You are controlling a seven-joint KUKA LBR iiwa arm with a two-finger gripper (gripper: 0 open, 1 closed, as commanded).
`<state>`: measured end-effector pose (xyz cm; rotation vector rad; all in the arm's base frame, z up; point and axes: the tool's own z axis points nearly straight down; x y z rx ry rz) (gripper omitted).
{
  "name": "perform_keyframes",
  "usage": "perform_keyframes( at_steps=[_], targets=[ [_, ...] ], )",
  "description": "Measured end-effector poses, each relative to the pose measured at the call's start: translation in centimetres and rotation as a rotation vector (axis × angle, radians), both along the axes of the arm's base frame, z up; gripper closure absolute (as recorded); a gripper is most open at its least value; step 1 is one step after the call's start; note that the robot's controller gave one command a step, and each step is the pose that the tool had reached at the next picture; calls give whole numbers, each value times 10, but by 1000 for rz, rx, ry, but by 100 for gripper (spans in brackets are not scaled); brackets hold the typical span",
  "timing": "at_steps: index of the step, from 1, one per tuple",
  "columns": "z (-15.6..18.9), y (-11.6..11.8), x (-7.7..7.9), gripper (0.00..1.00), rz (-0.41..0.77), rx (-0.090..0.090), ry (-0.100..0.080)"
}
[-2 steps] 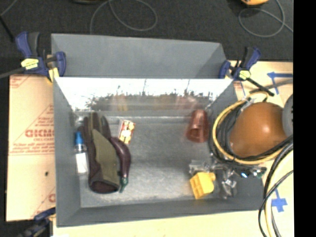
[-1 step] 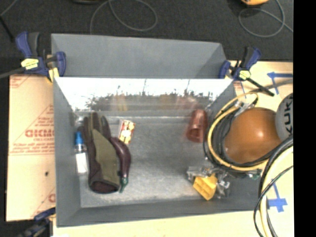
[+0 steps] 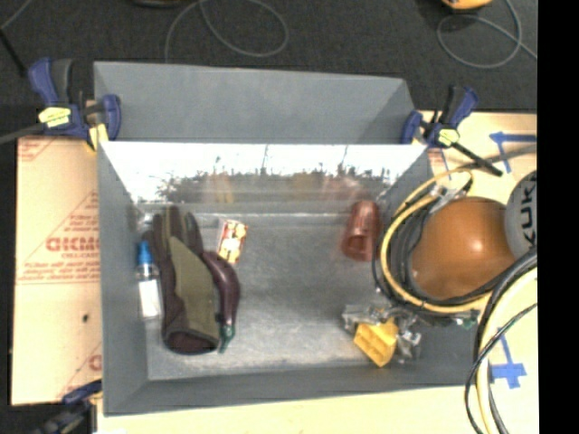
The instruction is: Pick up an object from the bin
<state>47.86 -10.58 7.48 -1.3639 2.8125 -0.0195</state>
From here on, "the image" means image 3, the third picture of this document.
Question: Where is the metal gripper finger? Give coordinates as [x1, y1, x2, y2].
[341, 304, 385, 335]
[395, 329, 422, 362]

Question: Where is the yellow ribbed plastic block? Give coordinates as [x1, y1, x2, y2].
[352, 317, 400, 369]

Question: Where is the grey metal bin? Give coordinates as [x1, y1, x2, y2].
[92, 60, 477, 418]

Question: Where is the purple toy eggplant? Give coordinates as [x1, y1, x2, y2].
[202, 250, 242, 354]

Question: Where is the red and yellow small packet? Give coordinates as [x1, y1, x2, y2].
[215, 218, 250, 266]

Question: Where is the dark maroon and olive glove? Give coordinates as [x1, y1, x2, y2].
[150, 204, 223, 356]

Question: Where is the clear spray bottle blue cap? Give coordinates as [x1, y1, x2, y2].
[135, 241, 164, 323]

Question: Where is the brown cardboard board red print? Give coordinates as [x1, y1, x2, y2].
[9, 136, 105, 406]

